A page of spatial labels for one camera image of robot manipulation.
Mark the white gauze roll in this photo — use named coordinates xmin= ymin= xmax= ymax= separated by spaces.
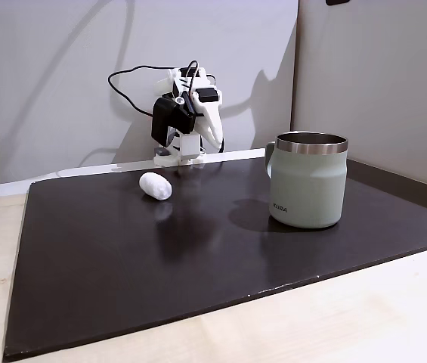
xmin=138 ymin=172 xmax=172 ymax=201

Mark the sage green steel mug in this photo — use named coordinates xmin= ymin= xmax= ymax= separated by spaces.
xmin=264 ymin=131 xmax=349 ymax=229

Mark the black table mat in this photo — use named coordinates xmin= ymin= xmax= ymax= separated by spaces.
xmin=2 ymin=156 xmax=427 ymax=360

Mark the black camera box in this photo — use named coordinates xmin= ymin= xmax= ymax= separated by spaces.
xmin=150 ymin=96 xmax=196 ymax=147

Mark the black camera cable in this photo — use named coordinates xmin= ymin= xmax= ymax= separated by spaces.
xmin=107 ymin=60 xmax=201 ymax=117

